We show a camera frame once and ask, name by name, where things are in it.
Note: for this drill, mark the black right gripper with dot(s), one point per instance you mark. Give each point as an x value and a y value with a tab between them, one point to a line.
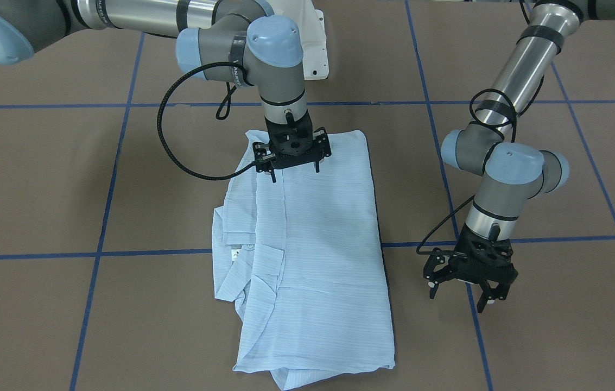
324	145

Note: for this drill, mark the light blue button shirt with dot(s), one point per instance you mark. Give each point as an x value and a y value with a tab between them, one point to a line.
299	256

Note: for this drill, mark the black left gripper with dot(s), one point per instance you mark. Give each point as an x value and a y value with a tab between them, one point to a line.
438	269

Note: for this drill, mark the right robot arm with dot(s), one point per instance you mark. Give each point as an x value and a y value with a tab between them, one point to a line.
266	44

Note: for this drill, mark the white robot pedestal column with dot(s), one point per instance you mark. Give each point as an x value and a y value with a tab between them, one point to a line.
311	26

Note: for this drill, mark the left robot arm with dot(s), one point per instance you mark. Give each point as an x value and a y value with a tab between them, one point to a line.
511	173

